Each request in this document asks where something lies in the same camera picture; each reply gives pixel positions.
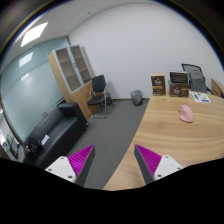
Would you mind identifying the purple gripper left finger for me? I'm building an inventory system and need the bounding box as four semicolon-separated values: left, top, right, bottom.
46;145;95;186

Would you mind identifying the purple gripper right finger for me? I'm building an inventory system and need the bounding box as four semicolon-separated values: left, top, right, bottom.
134;145;182;184

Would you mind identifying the pink computer mouse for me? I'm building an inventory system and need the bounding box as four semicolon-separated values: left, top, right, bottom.
179;105;194;123

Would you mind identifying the white paper on sofa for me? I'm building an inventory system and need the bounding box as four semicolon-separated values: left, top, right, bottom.
41;134;49;145

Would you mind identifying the black leather sofa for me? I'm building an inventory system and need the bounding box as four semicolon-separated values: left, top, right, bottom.
23;102;88;169

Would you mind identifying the black bag on sofa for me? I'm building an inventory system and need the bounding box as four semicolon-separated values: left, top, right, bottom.
25;137;41;153

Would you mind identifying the grey mesh waste bin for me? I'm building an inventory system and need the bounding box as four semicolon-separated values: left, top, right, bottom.
130;90;143;106

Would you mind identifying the black visitor chair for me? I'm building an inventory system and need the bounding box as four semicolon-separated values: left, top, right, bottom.
87;75;114;110

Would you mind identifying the green white leaflet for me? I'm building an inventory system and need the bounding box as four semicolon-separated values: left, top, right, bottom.
189;92;211;103

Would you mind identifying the brown cardboard box left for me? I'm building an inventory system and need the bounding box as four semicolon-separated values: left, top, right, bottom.
151;73;166;96

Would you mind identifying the brown cardboard box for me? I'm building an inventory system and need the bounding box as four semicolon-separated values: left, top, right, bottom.
151;73;166;96
169;71;189;97

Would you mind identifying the brown cardboard box right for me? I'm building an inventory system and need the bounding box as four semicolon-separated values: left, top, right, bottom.
169;71;189;97

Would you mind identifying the black mesh office chair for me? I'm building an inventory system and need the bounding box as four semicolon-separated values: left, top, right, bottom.
182;64;211;93

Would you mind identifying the wooden chair back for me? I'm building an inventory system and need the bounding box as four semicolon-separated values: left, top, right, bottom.
211;79;224;98

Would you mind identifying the wooden glass-door cabinet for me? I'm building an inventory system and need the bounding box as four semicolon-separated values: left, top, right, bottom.
48;45;94;118

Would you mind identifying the ceiling light panel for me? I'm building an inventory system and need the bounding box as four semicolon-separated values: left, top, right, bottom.
21;22;48;46

